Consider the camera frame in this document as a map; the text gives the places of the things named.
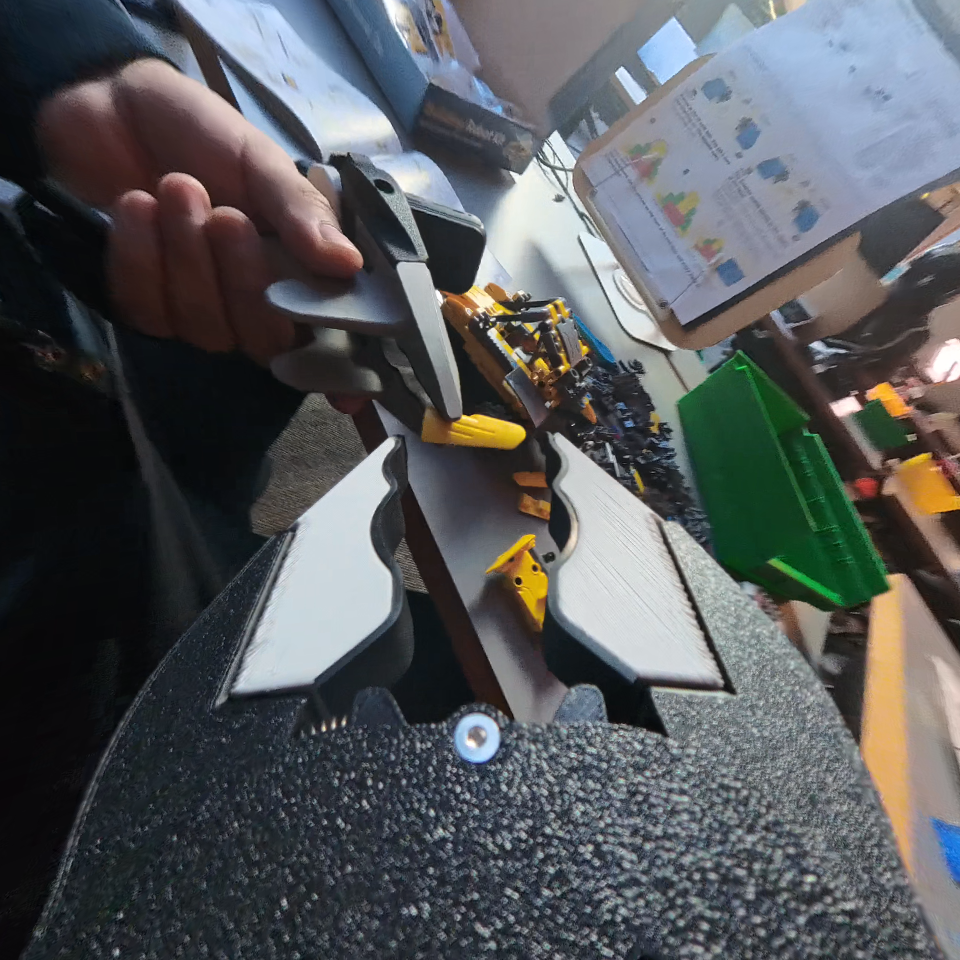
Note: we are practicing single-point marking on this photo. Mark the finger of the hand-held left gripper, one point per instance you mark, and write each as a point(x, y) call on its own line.
point(431, 337)
point(409, 382)

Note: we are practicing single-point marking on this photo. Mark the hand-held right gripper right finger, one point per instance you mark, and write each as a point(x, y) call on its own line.
point(630, 592)

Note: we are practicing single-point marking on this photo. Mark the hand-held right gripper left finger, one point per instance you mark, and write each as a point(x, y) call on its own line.
point(330, 585)

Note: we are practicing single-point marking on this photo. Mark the yellow toy brick assembly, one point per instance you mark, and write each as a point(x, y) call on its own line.
point(521, 577)

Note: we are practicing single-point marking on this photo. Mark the person's left forearm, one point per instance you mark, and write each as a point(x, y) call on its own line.
point(67, 60)

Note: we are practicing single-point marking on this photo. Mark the person's left hand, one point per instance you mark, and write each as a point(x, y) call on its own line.
point(195, 195)

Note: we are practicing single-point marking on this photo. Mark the yellow black toy brick vehicle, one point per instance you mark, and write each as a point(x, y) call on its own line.
point(517, 345)

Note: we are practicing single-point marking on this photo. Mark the pile of black toy bricks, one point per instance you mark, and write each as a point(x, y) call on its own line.
point(637, 450)

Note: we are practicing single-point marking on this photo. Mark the toy kit cardboard box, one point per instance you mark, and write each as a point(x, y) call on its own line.
point(450, 97)

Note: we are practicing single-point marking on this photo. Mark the green plastic bin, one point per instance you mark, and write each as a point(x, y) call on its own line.
point(780, 480)

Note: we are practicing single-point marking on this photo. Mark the paper instruction booklet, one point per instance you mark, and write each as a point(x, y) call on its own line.
point(300, 82)

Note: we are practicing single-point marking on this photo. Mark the monitor showing building instructions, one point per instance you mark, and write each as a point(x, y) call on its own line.
point(787, 150)

